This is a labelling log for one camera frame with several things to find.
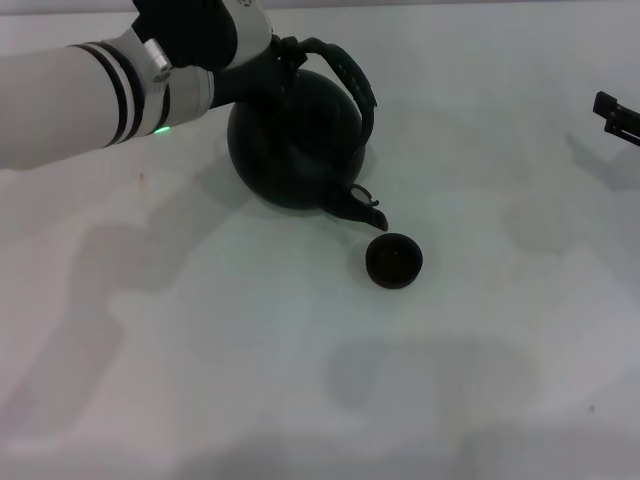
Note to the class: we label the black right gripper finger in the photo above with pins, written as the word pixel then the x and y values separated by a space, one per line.
pixel 622 120

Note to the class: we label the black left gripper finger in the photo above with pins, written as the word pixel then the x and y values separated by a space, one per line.
pixel 290 49
pixel 290 77

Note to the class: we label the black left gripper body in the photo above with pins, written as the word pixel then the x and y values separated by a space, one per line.
pixel 250 77

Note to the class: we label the small dark round teacup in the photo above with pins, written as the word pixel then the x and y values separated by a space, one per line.
pixel 394 260

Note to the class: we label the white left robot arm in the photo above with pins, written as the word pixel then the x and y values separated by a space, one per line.
pixel 60 110

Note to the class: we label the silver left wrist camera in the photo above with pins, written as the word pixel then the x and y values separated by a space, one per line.
pixel 157 57

